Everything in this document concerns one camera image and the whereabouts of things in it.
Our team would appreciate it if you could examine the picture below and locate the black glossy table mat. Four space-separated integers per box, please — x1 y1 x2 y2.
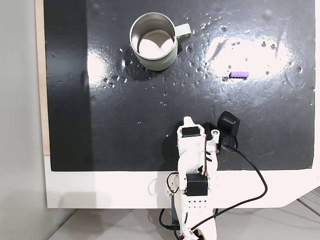
43 0 316 172

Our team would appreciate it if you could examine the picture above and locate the grey-green steel-lined mug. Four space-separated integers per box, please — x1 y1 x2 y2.
129 12 193 72

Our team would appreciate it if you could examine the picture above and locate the purple ribbed pen grip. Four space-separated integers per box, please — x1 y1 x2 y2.
228 71 250 80

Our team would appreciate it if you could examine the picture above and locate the light wooden board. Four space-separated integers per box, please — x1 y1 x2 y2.
34 0 52 156

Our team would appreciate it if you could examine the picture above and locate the black camera cable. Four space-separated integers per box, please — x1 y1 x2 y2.
159 143 268 232

